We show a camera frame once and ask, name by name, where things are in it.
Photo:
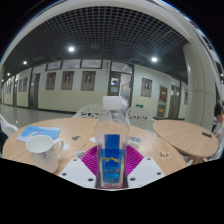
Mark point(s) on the green exit sign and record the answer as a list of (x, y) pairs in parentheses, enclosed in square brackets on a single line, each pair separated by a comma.
[(139, 106)]

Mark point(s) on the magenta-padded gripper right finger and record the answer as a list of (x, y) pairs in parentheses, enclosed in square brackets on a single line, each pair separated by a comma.
[(146, 170)]

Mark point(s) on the blue and white booklet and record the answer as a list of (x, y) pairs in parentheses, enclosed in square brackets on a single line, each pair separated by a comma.
[(40, 132)]

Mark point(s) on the clear plastic water bottle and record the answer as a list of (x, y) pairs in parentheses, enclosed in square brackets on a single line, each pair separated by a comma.
[(111, 133)]

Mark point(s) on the white paper card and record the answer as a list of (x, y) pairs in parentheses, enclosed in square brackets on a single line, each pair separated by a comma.
[(92, 139)]

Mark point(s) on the group of framed portraits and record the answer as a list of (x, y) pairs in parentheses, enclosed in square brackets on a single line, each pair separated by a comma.
[(88, 80)]

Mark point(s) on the group of wall signboards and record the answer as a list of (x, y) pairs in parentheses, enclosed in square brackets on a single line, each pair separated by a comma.
[(91, 63)]

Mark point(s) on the person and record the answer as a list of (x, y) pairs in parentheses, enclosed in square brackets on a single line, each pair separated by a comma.
[(219, 115)]

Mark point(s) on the white-edged sticker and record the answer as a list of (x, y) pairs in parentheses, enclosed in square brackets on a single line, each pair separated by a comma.
[(79, 154)]

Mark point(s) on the small dark sticker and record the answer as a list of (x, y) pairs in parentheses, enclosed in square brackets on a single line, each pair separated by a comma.
[(75, 137)]

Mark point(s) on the black phone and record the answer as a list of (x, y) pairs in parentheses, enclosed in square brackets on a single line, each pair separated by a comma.
[(207, 134)]

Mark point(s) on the black bag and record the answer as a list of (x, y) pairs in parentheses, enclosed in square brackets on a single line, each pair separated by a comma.
[(1, 141)]

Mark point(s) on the white ceramic mug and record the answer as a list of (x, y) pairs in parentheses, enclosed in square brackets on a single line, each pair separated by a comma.
[(41, 153)]

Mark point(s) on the small round wooden table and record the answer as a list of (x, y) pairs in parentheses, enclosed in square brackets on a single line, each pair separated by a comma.
[(186, 135)]

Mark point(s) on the group of ceiling lights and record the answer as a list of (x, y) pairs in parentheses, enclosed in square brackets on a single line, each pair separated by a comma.
[(71, 49)]

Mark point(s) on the group of dark framed doors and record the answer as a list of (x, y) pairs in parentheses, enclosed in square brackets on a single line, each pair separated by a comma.
[(34, 91)]

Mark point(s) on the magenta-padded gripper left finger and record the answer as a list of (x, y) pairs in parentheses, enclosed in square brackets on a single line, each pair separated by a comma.
[(78, 171)]

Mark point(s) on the pale outline sticker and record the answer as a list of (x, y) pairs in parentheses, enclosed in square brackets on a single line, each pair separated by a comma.
[(164, 154)]

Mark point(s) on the white lattice-back chair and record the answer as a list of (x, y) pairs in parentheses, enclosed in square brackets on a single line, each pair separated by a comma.
[(90, 112), (140, 117)]

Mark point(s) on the small white card box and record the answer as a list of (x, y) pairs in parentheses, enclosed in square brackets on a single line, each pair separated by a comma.
[(135, 141)]

